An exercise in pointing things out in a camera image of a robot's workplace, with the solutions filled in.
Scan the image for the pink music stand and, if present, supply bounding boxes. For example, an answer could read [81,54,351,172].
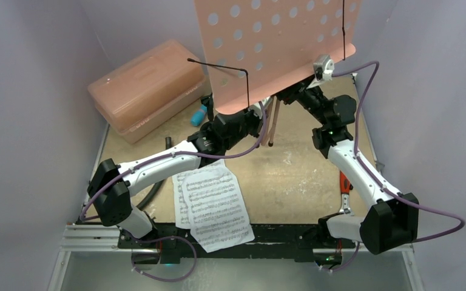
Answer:
[187,0,362,147]

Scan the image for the sheet music page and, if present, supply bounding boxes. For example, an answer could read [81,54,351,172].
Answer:
[181,167,255,253]
[172,159,226,230]

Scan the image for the black microphone desk stand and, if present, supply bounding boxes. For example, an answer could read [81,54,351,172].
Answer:
[200,93,214,121]

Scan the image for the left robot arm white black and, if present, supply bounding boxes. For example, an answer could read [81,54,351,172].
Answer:
[80,108,267,248]

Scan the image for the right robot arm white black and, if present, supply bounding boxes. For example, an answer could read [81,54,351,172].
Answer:
[275,81,419,255]

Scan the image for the blue toy microphone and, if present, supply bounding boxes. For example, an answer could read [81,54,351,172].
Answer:
[190,105,208,127]

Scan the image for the translucent orange plastic box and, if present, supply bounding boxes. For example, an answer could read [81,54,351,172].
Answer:
[87,39,207,144]

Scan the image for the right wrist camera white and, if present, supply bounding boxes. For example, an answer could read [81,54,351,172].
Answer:
[313,55,334,84]

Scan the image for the red handled tool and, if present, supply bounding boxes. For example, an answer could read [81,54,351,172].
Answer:
[339,172,353,215]

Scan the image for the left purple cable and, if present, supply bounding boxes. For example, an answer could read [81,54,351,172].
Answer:
[79,100,269,282]

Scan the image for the purple cable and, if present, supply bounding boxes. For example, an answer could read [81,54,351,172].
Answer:
[317,61,466,274]
[79,100,269,282]

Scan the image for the black rubber hose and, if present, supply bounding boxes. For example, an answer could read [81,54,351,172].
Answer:
[136,136,174,212]

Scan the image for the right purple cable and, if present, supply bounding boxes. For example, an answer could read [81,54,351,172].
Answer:
[317,61,466,274]

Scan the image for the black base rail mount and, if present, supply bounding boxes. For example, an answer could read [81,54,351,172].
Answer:
[118,222,356,264]

